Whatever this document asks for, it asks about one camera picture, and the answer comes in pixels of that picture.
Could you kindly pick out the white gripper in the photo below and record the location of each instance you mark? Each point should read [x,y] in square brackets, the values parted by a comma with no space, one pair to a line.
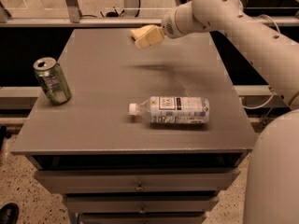
[168,26]

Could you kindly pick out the yellow sponge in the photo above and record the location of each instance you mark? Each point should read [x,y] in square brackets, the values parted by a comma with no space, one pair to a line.
[139,32]

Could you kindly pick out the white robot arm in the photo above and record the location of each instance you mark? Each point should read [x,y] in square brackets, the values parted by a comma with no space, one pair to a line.
[272,193]

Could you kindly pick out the clear plastic water bottle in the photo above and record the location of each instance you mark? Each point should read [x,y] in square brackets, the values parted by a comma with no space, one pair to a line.
[172,110]

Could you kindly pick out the green soda can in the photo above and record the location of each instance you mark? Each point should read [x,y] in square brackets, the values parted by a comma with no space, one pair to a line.
[50,76]

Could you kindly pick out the grey drawer cabinet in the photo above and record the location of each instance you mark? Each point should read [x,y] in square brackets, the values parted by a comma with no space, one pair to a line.
[149,136]

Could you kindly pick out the top drawer with knob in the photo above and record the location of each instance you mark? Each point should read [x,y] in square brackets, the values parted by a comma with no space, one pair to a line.
[79,182]

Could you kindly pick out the drawer with knob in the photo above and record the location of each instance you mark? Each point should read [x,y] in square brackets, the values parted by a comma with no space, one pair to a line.
[145,203]
[79,182]

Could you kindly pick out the black shoe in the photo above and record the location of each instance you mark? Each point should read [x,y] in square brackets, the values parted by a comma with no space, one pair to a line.
[9,214]

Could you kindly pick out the metal railing frame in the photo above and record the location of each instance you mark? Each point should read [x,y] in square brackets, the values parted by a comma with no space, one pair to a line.
[92,13]

